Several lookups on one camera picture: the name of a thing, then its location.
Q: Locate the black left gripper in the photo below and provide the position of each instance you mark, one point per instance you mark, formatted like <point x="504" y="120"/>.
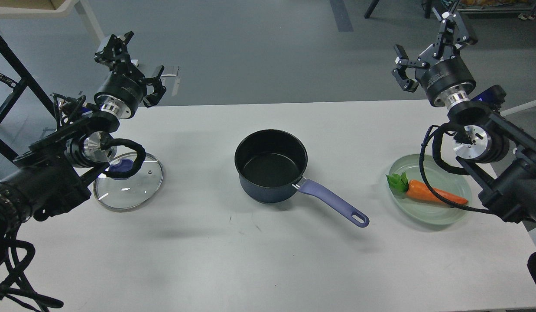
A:
<point x="119" y="85"/>

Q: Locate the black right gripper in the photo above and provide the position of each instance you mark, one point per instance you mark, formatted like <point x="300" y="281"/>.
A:
<point x="447" y="82"/>

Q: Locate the glass pot lid purple knob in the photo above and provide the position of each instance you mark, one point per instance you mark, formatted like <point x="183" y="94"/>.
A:
<point x="128" y="194"/>

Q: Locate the dark blue saucepan purple handle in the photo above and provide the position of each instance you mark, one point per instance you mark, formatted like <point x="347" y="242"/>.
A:
<point x="271" y="166"/>

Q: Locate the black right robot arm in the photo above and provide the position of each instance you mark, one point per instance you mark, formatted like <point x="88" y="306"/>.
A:
<point x="477" y="141"/>

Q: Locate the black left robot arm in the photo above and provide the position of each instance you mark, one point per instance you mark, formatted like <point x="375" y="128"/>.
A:
<point x="54" y="175"/>

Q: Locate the metal wheeled cart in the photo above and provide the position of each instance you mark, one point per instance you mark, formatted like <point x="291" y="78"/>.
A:
<point x="521" y="9"/>

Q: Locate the white chair base leg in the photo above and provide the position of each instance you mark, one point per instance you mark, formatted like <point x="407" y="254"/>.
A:
<point x="519" y="108"/>

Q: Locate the orange toy carrot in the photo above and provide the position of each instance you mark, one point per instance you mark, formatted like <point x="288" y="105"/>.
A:
<point x="418" y="190"/>

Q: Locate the pale green glass plate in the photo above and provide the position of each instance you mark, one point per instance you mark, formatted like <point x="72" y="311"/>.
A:
<point x="429" y="212"/>

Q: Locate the white table frame leg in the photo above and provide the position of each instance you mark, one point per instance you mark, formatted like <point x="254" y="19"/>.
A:
<point x="54" y="9"/>

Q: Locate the black metal shelf frame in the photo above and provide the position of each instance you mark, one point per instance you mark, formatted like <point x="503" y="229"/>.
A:
<point x="26" y="81"/>

